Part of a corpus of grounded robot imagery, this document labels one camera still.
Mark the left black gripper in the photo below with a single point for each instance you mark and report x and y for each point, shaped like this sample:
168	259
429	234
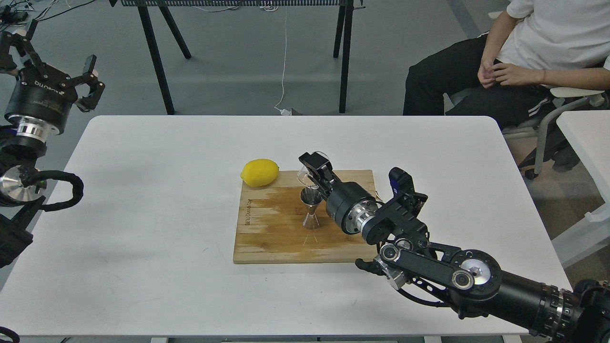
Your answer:
39	95

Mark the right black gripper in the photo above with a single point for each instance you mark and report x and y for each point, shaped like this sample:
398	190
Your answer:
347	203

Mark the steel double jigger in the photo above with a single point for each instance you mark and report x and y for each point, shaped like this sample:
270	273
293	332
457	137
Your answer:
311	198

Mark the clear glass measuring cup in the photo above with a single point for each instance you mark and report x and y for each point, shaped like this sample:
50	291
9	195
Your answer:
311	171

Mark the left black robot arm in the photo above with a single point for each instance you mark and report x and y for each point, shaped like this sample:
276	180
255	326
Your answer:
24	186

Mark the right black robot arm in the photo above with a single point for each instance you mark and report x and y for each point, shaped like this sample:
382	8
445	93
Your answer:
469	282

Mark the yellow lemon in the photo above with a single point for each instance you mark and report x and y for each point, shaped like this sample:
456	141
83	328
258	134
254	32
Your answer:
259	172

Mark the wooden cutting board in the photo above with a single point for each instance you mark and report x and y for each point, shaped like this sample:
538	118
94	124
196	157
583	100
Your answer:
270	230

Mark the seated person white shirt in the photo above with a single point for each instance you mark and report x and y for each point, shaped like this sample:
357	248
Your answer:
507	73

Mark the black metal frame table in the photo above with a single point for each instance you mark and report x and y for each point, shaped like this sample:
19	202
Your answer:
201	47

